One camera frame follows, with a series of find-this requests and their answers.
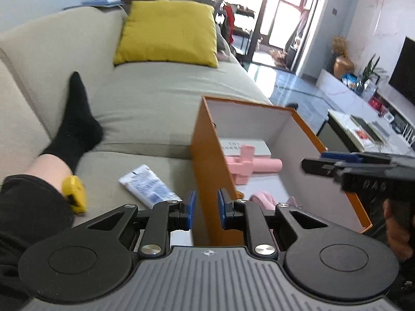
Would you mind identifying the white coffee table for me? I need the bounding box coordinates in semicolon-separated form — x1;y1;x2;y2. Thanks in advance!
317;110;414;157

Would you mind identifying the blue white plastic packet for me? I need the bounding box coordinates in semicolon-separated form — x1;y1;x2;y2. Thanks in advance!
118;164;182;209

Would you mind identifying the black television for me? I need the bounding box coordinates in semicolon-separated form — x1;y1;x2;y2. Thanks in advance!
389;37;415;105

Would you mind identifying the orange white cardboard box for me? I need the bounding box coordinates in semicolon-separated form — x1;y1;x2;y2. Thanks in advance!
191;96;372;246

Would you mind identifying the white booklet box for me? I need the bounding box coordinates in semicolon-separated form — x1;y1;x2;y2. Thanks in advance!
219;138;272;158

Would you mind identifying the pink mini backpack pouch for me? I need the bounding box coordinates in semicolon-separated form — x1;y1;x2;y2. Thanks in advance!
249;191;279;210

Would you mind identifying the person's right leg black sock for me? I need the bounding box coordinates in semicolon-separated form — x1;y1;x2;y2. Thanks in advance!
286;103;298;110

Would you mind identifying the yellow tape measure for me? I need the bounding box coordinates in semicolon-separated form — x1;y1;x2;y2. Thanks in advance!
61;175;87;215

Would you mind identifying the beige fabric sofa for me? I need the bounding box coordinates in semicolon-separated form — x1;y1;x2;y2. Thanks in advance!
1;7;267;218

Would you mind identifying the white tv console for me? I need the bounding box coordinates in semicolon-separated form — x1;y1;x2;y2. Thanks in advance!
316;69;414;127

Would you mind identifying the yellow cushion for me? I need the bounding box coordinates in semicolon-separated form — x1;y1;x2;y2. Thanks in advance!
113;0;218;68

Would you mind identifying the person's leg black sock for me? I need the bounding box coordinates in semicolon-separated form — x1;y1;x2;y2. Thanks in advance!
0;71;105;302
286;103;298;110

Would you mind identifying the black metal shelf rack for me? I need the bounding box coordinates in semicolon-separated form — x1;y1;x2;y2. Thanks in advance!
224;3;256;53

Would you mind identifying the person's right hand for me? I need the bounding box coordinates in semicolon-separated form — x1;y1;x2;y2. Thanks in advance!
383;199;414;261

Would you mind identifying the person's left leg black sock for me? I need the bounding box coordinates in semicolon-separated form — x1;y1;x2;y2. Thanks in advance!
0;71;105;302

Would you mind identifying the copper vase with dried flowers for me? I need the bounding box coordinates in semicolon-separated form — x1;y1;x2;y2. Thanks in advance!
332;36;355;79

